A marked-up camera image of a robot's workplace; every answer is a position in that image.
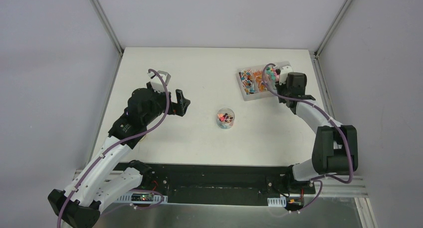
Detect clear plastic round jar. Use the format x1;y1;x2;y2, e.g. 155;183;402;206
216;108;235;129

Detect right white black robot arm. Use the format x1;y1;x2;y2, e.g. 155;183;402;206
276;72;358;193

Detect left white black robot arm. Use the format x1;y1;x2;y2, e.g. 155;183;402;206
48;87;191;228

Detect candies inside jar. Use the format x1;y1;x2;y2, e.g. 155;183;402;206
217;112;234;129

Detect clear divided candy box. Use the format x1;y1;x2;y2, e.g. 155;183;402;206
235;61;291;101

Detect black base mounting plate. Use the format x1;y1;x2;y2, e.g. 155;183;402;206
138;163;316;206

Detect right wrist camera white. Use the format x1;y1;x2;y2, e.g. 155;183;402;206
276;65;293;85

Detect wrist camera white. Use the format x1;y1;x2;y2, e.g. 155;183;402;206
148;69;171;93
276;65;293;85

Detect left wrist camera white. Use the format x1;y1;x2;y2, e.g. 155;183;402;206
148;69;171;93

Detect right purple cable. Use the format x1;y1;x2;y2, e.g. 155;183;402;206
261;63;354;214

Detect purple cable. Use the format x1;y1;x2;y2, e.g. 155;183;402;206
56;68;171;228
261;63;354;214

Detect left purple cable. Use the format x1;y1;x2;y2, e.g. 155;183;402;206
56;68;171;228

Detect right white cable duct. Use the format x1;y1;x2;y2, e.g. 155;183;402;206
267;197;287;208

